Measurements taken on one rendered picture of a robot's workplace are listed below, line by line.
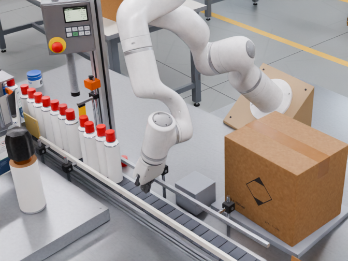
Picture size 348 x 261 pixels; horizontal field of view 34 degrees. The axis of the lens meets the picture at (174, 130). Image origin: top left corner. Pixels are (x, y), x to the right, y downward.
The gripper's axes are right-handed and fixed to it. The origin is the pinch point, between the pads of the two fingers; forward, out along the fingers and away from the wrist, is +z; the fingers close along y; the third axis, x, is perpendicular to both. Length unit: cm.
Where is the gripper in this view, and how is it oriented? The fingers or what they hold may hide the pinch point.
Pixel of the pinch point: (145, 186)
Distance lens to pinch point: 192.9
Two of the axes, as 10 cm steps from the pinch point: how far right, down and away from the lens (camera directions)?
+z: -1.9, 6.9, 7.0
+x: 6.7, 6.1, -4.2
